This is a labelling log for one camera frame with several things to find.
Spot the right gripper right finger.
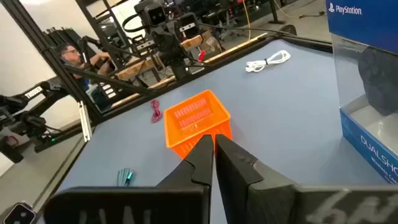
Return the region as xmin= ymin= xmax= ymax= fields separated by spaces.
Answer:
xmin=215 ymin=134 xmax=398 ymax=224

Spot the pink braided USB cable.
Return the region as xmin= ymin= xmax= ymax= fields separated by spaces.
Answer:
xmin=150 ymin=99 xmax=164 ymax=124

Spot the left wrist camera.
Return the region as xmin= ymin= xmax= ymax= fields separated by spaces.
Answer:
xmin=134 ymin=0 xmax=167 ymax=26

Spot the black aluminium frame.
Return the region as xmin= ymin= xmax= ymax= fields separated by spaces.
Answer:
xmin=0 ymin=0 xmax=162 ymax=125

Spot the silver aluminium bracket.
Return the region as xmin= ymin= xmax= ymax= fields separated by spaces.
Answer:
xmin=77 ymin=101 xmax=93 ymax=143

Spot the yellow hanging cable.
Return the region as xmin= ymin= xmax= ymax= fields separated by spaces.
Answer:
xmin=242 ymin=0 xmax=252 ymax=40

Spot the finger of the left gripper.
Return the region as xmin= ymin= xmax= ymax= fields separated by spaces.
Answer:
xmin=178 ymin=12 xmax=200 ymax=40
xmin=136 ymin=39 xmax=156 ymax=53

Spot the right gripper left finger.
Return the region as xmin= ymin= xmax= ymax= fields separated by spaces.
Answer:
xmin=43 ymin=134 xmax=215 ymax=224

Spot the black table-level camera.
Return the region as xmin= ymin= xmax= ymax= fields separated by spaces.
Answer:
xmin=2 ymin=202 xmax=37 ymax=224

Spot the white USB cable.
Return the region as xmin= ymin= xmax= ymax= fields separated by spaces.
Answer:
xmin=244 ymin=49 xmax=292 ymax=73

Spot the person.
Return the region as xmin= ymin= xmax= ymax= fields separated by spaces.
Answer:
xmin=58 ymin=42 xmax=111 ymax=82

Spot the blue PlayStation controller box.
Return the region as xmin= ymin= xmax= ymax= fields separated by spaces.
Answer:
xmin=325 ymin=0 xmax=398 ymax=185

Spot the blue braided USB cable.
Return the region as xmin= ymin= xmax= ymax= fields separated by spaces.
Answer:
xmin=117 ymin=167 xmax=135 ymax=187

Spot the orange plastic basket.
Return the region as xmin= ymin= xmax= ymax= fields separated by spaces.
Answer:
xmin=164 ymin=89 xmax=233 ymax=159

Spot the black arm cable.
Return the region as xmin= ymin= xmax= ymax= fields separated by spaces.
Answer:
xmin=198 ymin=22 xmax=299 ymax=38

